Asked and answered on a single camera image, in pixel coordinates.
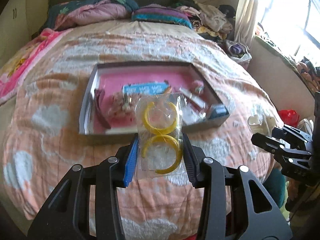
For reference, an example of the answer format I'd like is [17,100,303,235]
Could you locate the yellow hoop earrings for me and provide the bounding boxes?
[135,93,185,179]

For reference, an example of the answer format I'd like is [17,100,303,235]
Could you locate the clear bag white earring card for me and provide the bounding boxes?
[178,87,211,123]

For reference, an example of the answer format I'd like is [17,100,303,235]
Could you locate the cream claw hair clip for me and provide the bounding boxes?
[247,114,276,137]

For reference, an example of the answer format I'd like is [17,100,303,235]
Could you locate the red plastic bag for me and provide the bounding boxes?
[278,109,299,128]

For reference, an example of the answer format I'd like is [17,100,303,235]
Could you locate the small blue box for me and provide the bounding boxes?
[208,104,228,119]

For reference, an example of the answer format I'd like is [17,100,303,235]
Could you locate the shallow cardboard box pink liner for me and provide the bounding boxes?
[79,61,229,143]

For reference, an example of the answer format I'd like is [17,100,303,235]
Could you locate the dark red hair clip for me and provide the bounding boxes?
[94,89,111,129]

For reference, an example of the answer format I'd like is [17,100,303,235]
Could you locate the peach white patterned quilt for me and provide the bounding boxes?
[2,27,284,240]

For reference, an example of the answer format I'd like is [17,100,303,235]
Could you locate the laundry basket with clothes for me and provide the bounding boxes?
[223,40,252,70]

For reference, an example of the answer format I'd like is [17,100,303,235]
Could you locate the cream window curtain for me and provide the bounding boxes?
[234,0,259,48]

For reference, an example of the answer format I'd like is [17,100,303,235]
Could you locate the beige bed sheet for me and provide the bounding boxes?
[0,18,208,68]

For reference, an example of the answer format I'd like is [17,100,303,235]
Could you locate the pile of clothes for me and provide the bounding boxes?
[171,0,235,42]

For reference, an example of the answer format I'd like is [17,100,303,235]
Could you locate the purple teal striped pillow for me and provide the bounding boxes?
[131,4,193,29]

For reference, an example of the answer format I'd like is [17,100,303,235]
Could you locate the pink cartoon blanket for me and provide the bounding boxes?
[1,28,73,104]

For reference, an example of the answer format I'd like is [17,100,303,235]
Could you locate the window with dark frame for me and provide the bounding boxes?
[257,0,319,66]

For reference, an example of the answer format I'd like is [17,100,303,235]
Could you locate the cream wardrobe with handles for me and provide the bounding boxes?
[1,0,29,67]

